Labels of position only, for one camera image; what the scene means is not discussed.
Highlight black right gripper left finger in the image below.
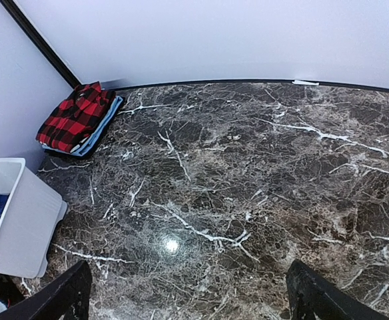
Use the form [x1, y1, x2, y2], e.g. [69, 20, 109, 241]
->
[0, 261, 93, 320]

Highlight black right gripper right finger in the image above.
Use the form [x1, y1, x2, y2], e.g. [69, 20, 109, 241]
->
[286, 259, 387, 320]

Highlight white plastic laundry basket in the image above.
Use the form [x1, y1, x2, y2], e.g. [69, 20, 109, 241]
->
[0, 158, 67, 279]

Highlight red black plaid folded shirt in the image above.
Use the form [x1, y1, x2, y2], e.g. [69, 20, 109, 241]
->
[36, 82, 116, 153]

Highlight white tape strip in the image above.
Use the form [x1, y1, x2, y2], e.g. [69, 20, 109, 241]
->
[292, 79, 320, 86]

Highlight black corner frame post left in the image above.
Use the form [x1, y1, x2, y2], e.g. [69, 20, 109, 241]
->
[0, 0, 81, 88]

